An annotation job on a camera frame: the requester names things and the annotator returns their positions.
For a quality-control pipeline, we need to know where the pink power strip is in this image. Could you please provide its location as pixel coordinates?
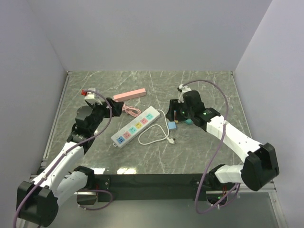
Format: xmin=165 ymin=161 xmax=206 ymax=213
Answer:
xmin=113 ymin=88 xmax=147 ymax=102

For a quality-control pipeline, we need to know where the blue charger plug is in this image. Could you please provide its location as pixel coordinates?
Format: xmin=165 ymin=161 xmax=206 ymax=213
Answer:
xmin=168 ymin=121 xmax=177 ymax=131

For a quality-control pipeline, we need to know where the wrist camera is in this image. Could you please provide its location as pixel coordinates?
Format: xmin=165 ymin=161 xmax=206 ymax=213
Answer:
xmin=81 ymin=90 xmax=102 ymax=105
xmin=178 ymin=84 xmax=191 ymax=103

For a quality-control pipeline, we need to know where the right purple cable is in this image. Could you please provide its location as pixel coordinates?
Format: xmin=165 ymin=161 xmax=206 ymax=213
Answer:
xmin=181 ymin=80 xmax=240 ymax=215

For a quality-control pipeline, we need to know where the white multicolour power strip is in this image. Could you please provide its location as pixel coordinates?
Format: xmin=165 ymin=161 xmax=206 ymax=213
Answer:
xmin=111 ymin=106 xmax=161 ymax=149

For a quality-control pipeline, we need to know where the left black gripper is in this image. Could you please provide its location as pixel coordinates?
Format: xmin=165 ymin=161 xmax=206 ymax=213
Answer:
xmin=88 ymin=97 xmax=124 ymax=133

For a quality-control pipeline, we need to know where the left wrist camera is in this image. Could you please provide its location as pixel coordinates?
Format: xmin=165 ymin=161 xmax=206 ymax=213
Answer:
xmin=81 ymin=90 xmax=102 ymax=105

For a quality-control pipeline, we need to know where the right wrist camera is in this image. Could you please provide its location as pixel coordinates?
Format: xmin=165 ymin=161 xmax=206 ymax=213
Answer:
xmin=178 ymin=84 xmax=191 ymax=103

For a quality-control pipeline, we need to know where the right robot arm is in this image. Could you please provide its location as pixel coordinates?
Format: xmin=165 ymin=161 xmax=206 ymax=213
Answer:
xmin=166 ymin=90 xmax=279 ymax=191

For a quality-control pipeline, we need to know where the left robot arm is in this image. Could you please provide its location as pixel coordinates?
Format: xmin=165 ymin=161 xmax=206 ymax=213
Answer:
xmin=13 ymin=98 xmax=124 ymax=227

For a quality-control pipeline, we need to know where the teal triangular socket adapter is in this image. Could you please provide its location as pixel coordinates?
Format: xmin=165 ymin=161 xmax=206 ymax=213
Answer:
xmin=184 ymin=119 xmax=193 ymax=125

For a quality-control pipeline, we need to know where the black base bar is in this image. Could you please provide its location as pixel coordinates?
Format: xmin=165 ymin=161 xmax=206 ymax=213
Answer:
xmin=95 ymin=173 xmax=202 ymax=200

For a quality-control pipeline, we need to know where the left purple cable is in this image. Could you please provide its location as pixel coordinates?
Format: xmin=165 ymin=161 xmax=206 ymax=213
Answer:
xmin=12 ymin=91 xmax=124 ymax=226

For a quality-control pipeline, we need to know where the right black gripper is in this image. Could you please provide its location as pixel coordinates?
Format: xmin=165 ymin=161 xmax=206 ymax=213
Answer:
xmin=165 ymin=99 xmax=194 ymax=122

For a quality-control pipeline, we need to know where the white power strip cable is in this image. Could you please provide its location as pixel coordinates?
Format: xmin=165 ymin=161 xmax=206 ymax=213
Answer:
xmin=138 ymin=109 xmax=177 ymax=146

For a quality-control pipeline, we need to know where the purple cable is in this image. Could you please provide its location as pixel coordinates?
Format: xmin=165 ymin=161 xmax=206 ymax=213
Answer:
xmin=12 ymin=91 xmax=124 ymax=226
xmin=181 ymin=80 xmax=240 ymax=215

